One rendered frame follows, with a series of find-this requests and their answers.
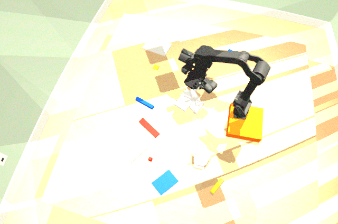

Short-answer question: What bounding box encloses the red flat bar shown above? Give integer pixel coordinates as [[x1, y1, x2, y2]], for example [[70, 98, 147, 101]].
[[139, 118, 159, 138]]

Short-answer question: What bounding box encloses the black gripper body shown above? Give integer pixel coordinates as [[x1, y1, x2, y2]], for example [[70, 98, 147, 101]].
[[181, 64, 218, 94]]

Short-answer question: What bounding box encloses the blue flat rectangular plate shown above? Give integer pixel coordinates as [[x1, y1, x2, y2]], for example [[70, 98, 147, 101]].
[[151, 169, 178, 195]]

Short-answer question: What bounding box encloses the blue rectangular bar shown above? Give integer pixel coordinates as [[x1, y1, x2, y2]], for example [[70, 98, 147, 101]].
[[135, 97, 154, 109]]

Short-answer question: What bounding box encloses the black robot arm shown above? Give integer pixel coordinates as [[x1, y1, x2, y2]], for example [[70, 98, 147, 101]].
[[179, 45, 270, 120]]

